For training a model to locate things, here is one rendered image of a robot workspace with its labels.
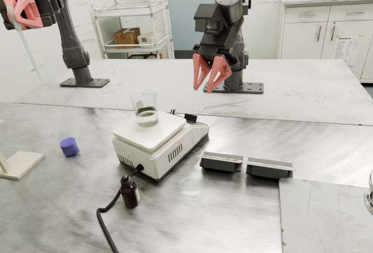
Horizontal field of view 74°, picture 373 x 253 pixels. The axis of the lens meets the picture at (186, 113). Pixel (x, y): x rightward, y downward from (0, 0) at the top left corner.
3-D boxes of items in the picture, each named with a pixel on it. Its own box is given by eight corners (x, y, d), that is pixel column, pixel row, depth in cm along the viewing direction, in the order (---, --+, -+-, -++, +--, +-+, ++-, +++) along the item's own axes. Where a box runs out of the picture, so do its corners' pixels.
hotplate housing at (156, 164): (171, 121, 70) (167, 96, 66) (210, 134, 63) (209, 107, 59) (109, 168, 56) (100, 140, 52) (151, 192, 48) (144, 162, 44)
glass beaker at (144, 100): (132, 130, 53) (124, 96, 49) (144, 117, 57) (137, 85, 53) (156, 133, 51) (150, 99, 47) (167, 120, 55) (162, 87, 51)
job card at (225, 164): (204, 152, 57) (203, 137, 55) (243, 157, 55) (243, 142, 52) (197, 170, 52) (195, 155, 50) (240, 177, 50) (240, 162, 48)
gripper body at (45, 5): (44, -9, 51) (51, -10, 57) (-10, -2, 49) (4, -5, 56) (56, 24, 55) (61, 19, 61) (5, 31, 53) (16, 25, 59)
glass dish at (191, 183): (186, 173, 52) (185, 166, 51) (210, 181, 50) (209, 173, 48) (173, 193, 48) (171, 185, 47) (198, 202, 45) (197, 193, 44)
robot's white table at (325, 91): (124, 179, 177) (87, 59, 131) (307, 206, 144) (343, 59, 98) (84, 242, 138) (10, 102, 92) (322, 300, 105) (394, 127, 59)
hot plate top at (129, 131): (150, 109, 61) (149, 106, 60) (188, 122, 54) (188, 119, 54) (111, 134, 53) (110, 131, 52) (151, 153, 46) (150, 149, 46)
